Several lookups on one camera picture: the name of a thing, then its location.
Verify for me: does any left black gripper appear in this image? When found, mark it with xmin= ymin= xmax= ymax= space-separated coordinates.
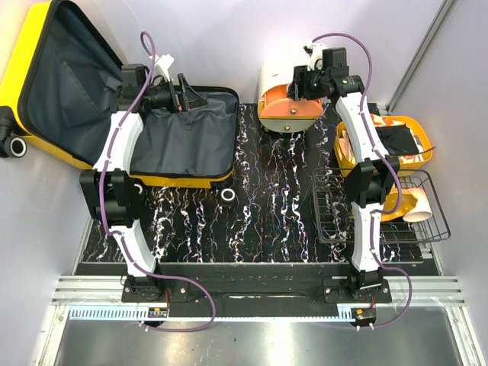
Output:
xmin=143 ymin=74 xmax=208 ymax=114

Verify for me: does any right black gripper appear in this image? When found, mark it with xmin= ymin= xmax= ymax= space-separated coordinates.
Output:
xmin=287 ymin=65 xmax=328 ymax=102

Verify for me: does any white pink drawer cabinet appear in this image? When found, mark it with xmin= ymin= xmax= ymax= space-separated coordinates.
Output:
xmin=258 ymin=59 xmax=323 ymax=133

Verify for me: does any floral orange pouch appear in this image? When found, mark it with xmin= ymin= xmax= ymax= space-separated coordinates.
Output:
xmin=335 ymin=114 xmax=424 ymax=168

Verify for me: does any yellow plastic basket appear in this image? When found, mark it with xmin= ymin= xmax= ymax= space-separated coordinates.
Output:
xmin=334 ymin=114 xmax=433 ymax=177

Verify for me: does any black drawstring pouch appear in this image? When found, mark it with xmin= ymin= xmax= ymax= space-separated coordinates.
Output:
xmin=375 ymin=125 xmax=435 ymax=157

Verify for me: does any yellow Pikachu suitcase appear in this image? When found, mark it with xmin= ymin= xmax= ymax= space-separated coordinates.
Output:
xmin=1 ymin=1 xmax=239 ymax=205

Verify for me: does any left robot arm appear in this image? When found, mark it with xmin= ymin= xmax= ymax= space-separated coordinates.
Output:
xmin=79 ymin=64 xmax=207 ymax=302

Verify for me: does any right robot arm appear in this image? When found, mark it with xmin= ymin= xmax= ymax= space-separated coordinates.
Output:
xmin=287 ymin=43 xmax=400 ymax=303

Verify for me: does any black marble pattern mat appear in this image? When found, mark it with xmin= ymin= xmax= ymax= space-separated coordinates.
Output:
xmin=82 ymin=101 xmax=435 ymax=265

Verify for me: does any yellow ceramic dish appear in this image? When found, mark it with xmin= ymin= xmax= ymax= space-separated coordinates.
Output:
xmin=381 ymin=188 xmax=418 ymax=222

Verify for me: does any pink white cup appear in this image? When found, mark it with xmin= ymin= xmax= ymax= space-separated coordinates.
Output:
xmin=403 ymin=188 xmax=432 ymax=223

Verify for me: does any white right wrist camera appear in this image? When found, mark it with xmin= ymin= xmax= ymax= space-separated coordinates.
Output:
xmin=303 ymin=42 xmax=326 ymax=71

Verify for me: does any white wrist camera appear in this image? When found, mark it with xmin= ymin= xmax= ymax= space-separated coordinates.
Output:
xmin=149 ymin=54 xmax=175 ymax=82
xmin=303 ymin=42 xmax=326 ymax=71

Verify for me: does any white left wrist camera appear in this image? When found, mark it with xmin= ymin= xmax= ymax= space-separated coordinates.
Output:
xmin=149 ymin=54 xmax=175 ymax=82

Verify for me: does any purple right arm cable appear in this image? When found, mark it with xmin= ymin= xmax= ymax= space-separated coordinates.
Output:
xmin=312 ymin=33 xmax=413 ymax=331

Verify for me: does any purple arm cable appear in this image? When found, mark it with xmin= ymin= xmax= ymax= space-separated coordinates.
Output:
xmin=98 ymin=30 xmax=217 ymax=332
xmin=312 ymin=33 xmax=413 ymax=331

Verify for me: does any black wire rack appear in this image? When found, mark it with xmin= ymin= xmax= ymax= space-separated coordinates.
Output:
xmin=312 ymin=168 xmax=451 ymax=245

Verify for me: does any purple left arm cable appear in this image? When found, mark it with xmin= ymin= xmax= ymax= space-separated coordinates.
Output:
xmin=98 ymin=30 xmax=217 ymax=332

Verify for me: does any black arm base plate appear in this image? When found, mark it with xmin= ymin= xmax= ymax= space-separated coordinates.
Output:
xmin=123 ymin=263 xmax=392 ymax=304

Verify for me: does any aluminium frame rail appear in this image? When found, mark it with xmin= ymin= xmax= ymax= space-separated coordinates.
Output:
xmin=51 ymin=276 xmax=464 ymax=323

